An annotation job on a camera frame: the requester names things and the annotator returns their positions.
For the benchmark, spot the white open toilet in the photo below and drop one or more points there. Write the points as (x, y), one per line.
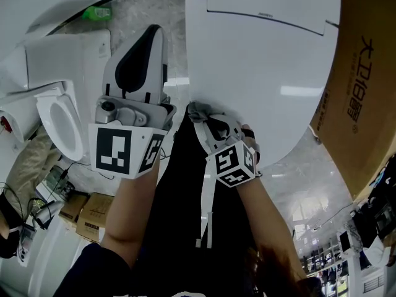
(58, 63)

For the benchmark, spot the red valve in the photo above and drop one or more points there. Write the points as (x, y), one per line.
(5, 124)

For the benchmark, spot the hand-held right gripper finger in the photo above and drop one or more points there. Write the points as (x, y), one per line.
(202, 135)
(233, 127)

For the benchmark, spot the black cloth bag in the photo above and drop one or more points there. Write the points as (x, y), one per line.
(383, 178)

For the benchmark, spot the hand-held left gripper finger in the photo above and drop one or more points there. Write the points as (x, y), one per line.
(156, 82)
(109, 79)

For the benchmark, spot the white toilet lid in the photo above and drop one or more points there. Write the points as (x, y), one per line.
(263, 73)

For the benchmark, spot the person's right forearm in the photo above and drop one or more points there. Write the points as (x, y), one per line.
(266, 227)

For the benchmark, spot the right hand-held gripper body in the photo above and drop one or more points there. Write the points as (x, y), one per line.
(232, 162)

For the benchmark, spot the grey wiping cloth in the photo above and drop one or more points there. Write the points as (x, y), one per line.
(199, 111)

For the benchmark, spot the person's navy printed shirt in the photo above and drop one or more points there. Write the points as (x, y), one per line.
(92, 274)

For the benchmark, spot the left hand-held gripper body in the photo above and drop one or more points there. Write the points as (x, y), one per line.
(113, 153)

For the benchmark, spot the large cardboard box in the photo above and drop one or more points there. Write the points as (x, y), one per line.
(362, 104)

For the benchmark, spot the small cardboard box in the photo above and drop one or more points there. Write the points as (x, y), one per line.
(94, 220)
(72, 209)

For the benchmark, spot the person's left forearm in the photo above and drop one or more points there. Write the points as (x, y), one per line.
(130, 221)

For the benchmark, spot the white ceramic fixture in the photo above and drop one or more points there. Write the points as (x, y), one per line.
(52, 258)

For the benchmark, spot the person's right hand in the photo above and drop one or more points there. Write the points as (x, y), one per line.
(251, 136)

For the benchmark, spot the green plastic bottle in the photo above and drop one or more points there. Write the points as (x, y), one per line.
(96, 13)

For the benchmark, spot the person's black trousers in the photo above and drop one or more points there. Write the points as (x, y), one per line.
(179, 203)

